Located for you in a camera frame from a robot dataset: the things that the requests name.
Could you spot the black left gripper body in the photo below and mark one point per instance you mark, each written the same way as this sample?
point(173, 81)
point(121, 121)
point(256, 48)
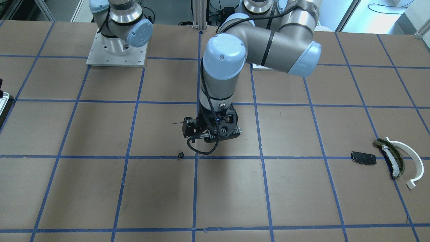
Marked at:
point(203, 119)

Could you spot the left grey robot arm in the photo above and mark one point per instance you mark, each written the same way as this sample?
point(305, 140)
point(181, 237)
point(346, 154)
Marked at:
point(273, 34)

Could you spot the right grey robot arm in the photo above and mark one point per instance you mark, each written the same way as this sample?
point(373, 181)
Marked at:
point(122, 25)

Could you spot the dark curved pad part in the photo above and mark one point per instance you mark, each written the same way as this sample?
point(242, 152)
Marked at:
point(392, 156)

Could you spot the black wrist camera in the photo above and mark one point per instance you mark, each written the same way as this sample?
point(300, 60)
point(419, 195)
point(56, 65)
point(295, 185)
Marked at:
point(189, 127)

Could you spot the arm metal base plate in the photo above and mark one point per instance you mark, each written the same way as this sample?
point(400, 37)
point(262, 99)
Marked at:
point(258, 67)
point(114, 52)

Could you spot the aluminium frame post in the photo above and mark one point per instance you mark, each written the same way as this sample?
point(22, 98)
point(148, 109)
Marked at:
point(199, 14)

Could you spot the black flat bracket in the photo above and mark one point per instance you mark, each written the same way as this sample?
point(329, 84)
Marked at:
point(363, 158)

